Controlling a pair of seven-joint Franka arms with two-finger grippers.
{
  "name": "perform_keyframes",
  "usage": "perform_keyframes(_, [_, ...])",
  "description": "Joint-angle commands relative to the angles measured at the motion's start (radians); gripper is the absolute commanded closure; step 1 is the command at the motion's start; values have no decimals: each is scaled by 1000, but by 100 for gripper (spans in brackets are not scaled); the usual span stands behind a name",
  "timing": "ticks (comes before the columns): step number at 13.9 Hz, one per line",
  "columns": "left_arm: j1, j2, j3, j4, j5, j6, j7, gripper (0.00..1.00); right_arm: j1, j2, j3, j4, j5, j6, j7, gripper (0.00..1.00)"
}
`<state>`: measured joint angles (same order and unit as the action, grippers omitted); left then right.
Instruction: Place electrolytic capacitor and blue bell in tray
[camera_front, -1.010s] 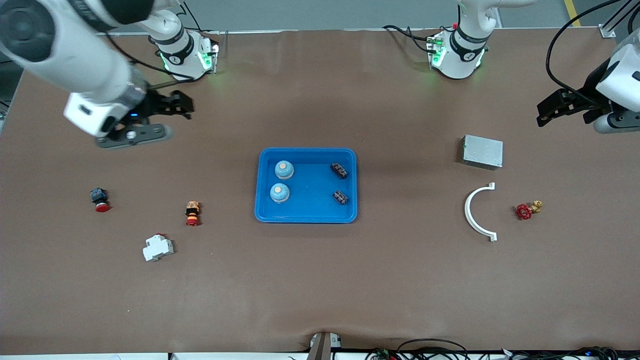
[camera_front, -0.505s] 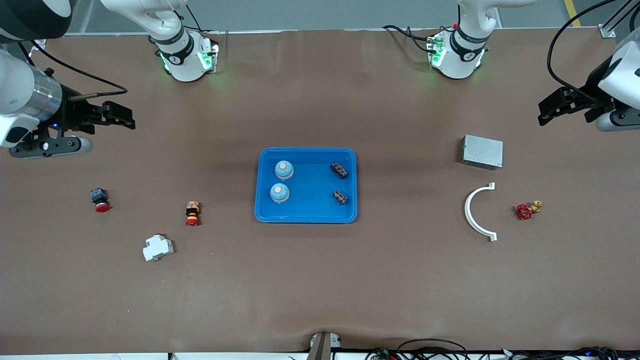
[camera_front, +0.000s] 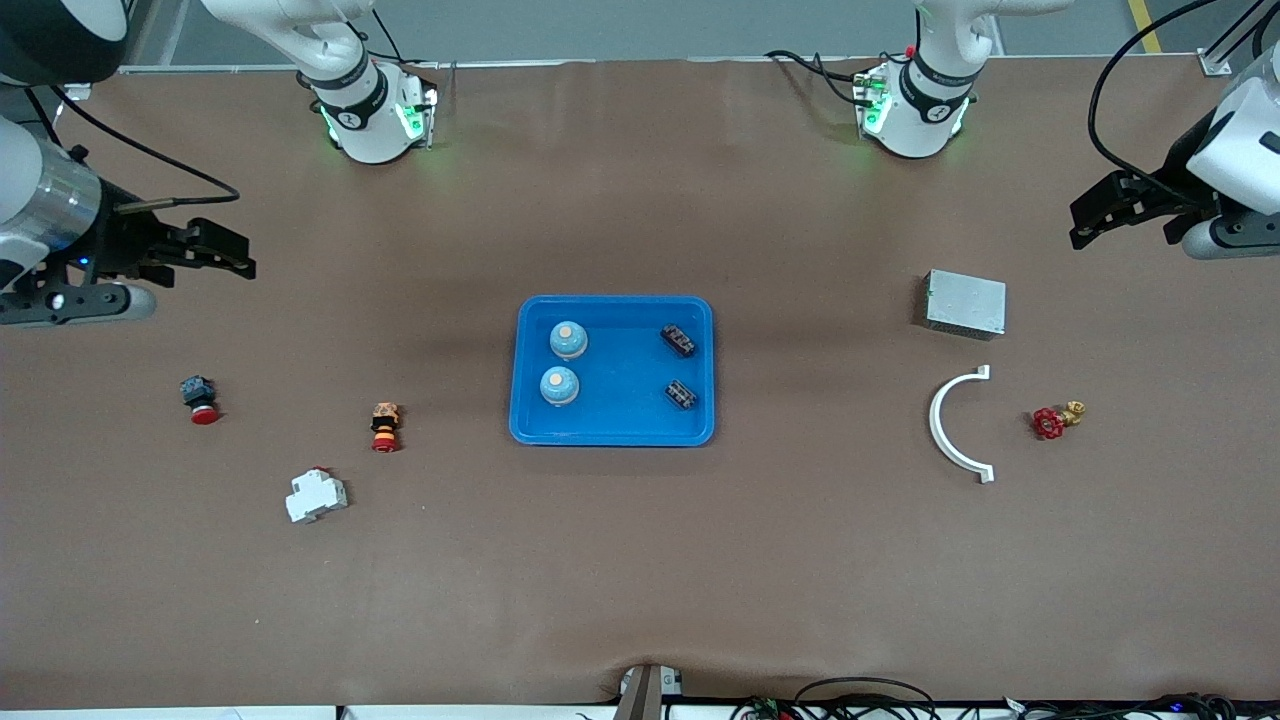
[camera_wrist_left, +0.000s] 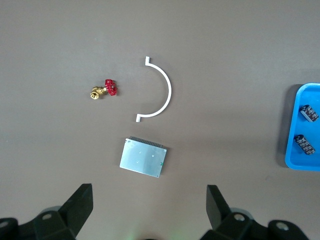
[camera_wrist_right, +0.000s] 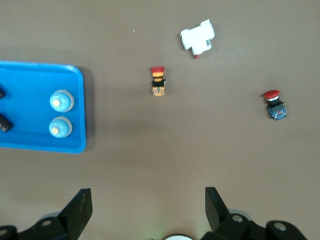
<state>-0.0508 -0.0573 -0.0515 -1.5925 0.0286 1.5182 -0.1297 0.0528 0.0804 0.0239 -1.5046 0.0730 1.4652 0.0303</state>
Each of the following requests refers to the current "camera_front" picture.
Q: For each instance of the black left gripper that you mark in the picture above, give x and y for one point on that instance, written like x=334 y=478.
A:
x=1183 y=172

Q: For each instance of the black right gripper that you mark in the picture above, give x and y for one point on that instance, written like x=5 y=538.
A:
x=118 y=243

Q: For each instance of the blue bell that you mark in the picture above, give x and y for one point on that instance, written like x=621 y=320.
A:
x=568 y=342
x=560 y=387

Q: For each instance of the brown electrolytic capacitor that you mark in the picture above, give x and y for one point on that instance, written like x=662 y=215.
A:
x=678 y=341

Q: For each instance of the dark striped electrolytic capacitor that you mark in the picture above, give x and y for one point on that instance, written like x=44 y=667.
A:
x=682 y=395

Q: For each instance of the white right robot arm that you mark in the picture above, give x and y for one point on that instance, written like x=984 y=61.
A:
x=360 y=130

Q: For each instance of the blue plastic tray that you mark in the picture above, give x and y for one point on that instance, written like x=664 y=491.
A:
x=620 y=415

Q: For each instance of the red emergency stop button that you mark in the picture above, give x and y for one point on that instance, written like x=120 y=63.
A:
x=203 y=412

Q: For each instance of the silver metal box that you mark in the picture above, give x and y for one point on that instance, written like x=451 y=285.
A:
x=965 y=303

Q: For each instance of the orange red push button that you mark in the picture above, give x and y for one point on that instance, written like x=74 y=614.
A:
x=385 y=420

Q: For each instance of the white circuit breaker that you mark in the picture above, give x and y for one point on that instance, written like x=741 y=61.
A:
x=315 y=497

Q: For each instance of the brown table mat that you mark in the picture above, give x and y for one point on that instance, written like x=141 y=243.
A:
x=640 y=560

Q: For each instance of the small white label box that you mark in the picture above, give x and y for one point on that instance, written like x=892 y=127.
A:
x=670 y=682

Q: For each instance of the aluminium frame post with bracket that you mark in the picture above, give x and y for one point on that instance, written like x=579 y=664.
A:
x=1215 y=62
x=80 y=92

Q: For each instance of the white curved plastic bracket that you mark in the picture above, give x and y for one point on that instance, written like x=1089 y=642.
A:
x=937 y=422

